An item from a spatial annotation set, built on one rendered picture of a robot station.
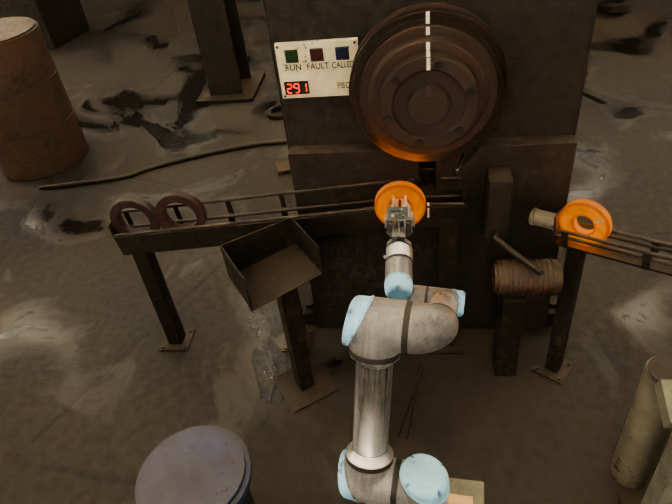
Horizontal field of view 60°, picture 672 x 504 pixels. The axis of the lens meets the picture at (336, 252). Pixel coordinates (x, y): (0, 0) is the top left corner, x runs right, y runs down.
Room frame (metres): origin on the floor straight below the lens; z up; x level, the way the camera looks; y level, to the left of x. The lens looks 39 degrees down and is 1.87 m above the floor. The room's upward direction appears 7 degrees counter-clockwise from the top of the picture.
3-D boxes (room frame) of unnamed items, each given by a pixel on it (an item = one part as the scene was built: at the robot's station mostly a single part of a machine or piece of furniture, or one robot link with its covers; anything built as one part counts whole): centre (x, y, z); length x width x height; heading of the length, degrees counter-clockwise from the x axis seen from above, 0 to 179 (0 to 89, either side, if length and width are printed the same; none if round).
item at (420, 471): (0.74, -0.13, 0.52); 0.13 x 0.12 x 0.14; 72
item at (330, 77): (1.82, -0.02, 1.15); 0.26 x 0.02 x 0.18; 80
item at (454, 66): (1.56, -0.32, 1.11); 0.28 x 0.06 x 0.28; 80
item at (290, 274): (1.50, 0.21, 0.36); 0.26 x 0.20 x 0.72; 115
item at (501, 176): (1.62, -0.57, 0.68); 0.11 x 0.08 x 0.24; 170
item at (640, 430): (0.97, -0.86, 0.26); 0.12 x 0.12 x 0.52
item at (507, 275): (1.46, -0.64, 0.27); 0.22 x 0.13 x 0.53; 80
